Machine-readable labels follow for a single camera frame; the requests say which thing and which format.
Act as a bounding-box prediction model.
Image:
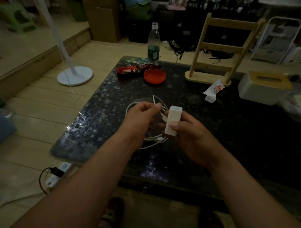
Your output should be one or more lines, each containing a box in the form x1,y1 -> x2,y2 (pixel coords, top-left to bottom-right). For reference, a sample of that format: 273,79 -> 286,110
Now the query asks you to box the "red snack packet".
116,63 -> 163,76

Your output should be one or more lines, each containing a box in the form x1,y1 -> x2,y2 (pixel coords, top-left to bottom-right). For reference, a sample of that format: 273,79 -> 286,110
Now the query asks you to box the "clear plastic bottle green label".
147,22 -> 161,62

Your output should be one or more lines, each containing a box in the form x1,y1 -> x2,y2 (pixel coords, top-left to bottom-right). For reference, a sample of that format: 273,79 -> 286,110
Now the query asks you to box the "black plug with cable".
39,166 -> 65,195

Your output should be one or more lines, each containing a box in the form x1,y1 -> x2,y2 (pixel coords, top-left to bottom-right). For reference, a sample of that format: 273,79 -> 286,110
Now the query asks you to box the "person's right forearm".
207,150 -> 301,228

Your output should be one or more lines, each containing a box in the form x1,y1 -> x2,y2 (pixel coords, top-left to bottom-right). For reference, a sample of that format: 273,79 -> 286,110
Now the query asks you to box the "white power bank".
165,106 -> 183,137

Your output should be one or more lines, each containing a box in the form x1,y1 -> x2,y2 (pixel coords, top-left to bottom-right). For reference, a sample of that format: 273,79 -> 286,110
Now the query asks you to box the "white step stool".
250,16 -> 301,66

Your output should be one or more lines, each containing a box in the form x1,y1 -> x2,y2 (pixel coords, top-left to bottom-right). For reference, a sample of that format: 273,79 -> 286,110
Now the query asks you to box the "green plastic stool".
0,3 -> 37,34

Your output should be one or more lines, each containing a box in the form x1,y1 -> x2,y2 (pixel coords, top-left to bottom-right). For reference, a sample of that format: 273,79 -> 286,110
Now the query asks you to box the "bundle of black cables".
168,28 -> 234,64

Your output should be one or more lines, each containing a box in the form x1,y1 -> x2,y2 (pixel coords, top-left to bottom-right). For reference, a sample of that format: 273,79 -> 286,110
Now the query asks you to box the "person's left forearm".
9,132 -> 139,228

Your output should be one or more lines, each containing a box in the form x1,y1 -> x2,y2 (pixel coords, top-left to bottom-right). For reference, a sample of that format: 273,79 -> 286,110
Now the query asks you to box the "white floor lamp stand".
35,0 -> 93,86

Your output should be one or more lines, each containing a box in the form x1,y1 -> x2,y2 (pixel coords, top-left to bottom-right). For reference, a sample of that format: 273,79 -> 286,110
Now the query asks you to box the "white power strip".
45,162 -> 72,189

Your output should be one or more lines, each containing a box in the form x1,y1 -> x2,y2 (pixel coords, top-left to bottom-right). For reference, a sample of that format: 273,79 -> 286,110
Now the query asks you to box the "wooden ladder rack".
184,13 -> 266,87

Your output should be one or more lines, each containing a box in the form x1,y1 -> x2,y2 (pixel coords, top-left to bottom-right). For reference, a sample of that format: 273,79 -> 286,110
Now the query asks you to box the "red round lid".
143,69 -> 166,84

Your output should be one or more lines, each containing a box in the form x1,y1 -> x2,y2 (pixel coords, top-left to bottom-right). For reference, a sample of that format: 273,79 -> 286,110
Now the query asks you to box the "green storage bin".
126,1 -> 153,21

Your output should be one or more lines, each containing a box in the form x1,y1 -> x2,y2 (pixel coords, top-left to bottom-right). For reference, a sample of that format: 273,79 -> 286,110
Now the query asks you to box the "cardboard box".
82,0 -> 122,44

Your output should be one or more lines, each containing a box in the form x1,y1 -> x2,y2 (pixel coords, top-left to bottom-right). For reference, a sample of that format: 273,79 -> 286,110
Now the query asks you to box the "person's right hand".
158,109 -> 227,170

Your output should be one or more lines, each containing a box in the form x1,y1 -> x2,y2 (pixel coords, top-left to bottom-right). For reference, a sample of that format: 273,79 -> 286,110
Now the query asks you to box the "white tissue box wooden lid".
238,70 -> 294,106

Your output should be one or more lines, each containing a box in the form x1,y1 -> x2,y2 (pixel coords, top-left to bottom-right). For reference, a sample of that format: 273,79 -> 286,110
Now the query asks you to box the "person's sandal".
98,197 -> 124,228

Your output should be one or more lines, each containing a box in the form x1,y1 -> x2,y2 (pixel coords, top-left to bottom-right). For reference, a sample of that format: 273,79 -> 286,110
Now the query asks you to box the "green snack packet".
124,57 -> 151,67

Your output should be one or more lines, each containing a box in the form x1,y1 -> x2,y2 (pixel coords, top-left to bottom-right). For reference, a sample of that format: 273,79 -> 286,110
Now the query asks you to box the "crumpled white wrapper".
202,79 -> 226,104

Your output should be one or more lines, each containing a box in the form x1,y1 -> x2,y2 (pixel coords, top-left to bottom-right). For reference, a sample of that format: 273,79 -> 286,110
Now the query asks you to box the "person's left hand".
121,101 -> 163,151

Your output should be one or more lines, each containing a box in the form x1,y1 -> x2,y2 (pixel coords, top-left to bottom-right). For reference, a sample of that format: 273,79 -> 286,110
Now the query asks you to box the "white charging cable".
126,95 -> 170,150

